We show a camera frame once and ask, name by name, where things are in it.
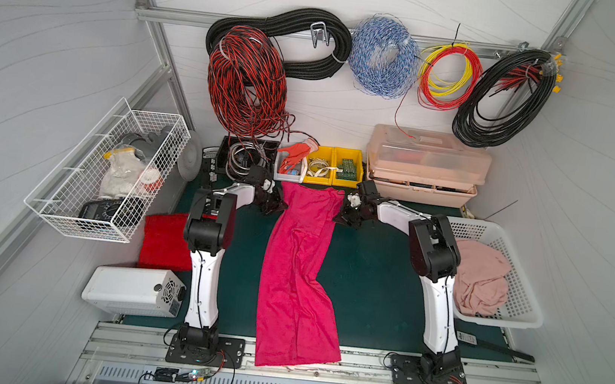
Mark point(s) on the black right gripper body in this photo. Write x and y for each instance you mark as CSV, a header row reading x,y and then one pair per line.
x,y
350,214

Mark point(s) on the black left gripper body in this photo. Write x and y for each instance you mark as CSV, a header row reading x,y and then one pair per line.
x,y
273,202

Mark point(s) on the magenta t-shirt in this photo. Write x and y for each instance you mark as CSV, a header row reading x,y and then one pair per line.
x,y
295,323

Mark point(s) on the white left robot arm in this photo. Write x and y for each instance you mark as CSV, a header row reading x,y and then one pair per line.
x,y
208,233

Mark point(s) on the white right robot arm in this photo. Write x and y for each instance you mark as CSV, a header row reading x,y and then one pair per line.
x,y
434,257

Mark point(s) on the green circuit boards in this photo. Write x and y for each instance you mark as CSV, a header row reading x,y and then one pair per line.
x,y
347,170

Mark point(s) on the white storage bin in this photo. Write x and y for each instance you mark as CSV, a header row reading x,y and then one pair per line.
x,y
295,174

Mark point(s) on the coiled metal flexible conduit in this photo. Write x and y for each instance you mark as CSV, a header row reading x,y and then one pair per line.
x,y
242,156

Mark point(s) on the black storage bin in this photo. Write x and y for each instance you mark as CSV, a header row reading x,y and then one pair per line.
x,y
269,146

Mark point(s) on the red work glove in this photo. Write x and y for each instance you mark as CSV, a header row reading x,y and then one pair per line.
x,y
300,150

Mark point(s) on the yellow bin with circuit boards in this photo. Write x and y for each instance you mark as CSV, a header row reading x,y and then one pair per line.
x,y
357,157

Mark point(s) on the white ribbon tape roll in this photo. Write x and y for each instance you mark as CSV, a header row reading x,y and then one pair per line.
x,y
320,168

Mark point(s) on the pink translucent toolbox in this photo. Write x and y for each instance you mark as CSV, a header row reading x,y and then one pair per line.
x,y
426,167

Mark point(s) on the yellow bin with tape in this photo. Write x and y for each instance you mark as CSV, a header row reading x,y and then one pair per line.
x,y
322,153

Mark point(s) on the folded red t-shirt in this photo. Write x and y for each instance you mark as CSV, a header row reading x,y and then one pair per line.
x,y
163,245

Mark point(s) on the white cloth gloves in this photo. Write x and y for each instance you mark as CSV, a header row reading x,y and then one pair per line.
x,y
128,176

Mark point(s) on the black multimeter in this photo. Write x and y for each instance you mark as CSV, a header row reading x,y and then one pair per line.
x,y
121,212

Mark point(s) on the pale pink t-shirt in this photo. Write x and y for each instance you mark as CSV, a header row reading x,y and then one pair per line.
x,y
480,287

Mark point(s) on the white power supply box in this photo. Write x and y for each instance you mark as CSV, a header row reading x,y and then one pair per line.
x,y
135,291

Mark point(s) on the white laundry basket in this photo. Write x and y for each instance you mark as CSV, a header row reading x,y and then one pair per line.
x,y
521,311

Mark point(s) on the white wire wall basket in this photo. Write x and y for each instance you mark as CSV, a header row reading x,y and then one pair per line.
x,y
158,137

